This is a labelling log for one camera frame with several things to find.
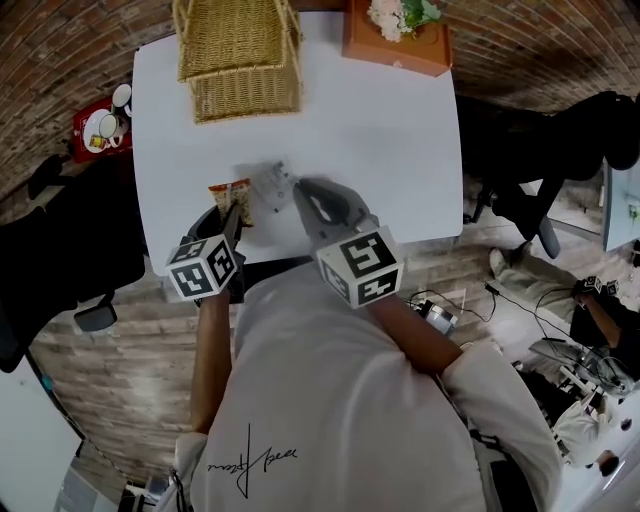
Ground white enamel mug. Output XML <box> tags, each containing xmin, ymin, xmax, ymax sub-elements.
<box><xmin>82</xmin><ymin>113</ymin><xmax>126</xmax><ymax>151</ymax></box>
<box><xmin>110</xmin><ymin>83</ymin><xmax>134</xmax><ymax>119</ymax></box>

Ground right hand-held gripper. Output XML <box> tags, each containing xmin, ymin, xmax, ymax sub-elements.
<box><xmin>292</xmin><ymin>176</ymin><xmax>406</xmax><ymax>311</ymax></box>

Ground silver metal box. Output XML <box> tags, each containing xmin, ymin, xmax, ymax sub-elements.
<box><xmin>421</xmin><ymin>302</ymin><xmax>459</xmax><ymax>336</ymax></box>

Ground person's right forearm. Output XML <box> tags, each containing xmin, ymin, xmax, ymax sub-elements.
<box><xmin>367</xmin><ymin>292</ymin><xmax>464</xmax><ymax>377</ymax></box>

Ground orange snack packet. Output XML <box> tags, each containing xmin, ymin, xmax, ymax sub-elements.
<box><xmin>207</xmin><ymin>178</ymin><xmax>255</xmax><ymax>229</ymax></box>

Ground wicker basket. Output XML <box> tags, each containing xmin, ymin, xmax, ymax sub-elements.
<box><xmin>172</xmin><ymin>0</ymin><xmax>307</xmax><ymax>125</ymax></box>

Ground person's left forearm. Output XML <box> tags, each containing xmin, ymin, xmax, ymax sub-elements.
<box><xmin>191</xmin><ymin>293</ymin><xmax>237</xmax><ymax>437</ymax></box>

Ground orange drawer box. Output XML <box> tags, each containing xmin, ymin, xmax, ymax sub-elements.
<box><xmin>341</xmin><ymin>0</ymin><xmax>453</xmax><ymax>78</ymax></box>

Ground black office chair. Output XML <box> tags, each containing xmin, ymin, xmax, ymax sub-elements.
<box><xmin>457</xmin><ymin>89</ymin><xmax>640</xmax><ymax>261</ymax></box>
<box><xmin>0</xmin><ymin>152</ymin><xmax>149</xmax><ymax>374</ymax></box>

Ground black power cable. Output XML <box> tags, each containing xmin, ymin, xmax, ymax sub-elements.
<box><xmin>407</xmin><ymin>281</ymin><xmax>576</xmax><ymax>332</ymax></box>

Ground person's black trousers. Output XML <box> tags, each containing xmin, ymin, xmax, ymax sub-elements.
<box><xmin>227</xmin><ymin>249</ymin><xmax>314</xmax><ymax>304</ymax></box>

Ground red gift box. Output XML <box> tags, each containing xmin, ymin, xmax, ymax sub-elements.
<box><xmin>71</xmin><ymin>96</ymin><xmax>135</xmax><ymax>165</ymax></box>

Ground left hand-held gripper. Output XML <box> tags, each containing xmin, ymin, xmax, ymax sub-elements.
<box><xmin>164</xmin><ymin>199</ymin><xmax>247</xmax><ymax>304</ymax></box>

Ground white side table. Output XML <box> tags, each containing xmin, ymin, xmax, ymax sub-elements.
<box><xmin>0</xmin><ymin>372</ymin><xmax>84</xmax><ymax>512</ymax></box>

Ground person's white t-shirt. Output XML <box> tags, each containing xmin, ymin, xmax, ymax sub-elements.
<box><xmin>172</xmin><ymin>262</ymin><xmax>564</xmax><ymax>512</ymax></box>

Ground pale grey desk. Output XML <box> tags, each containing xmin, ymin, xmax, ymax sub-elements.
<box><xmin>599</xmin><ymin>154</ymin><xmax>640</xmax><ymax>254</ymax></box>

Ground pink flower bouquet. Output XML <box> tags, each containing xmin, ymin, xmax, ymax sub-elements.
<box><xmin>367</xmin><ymin>0</ymin><xmax>444</xmax><ymax>44</ymax></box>

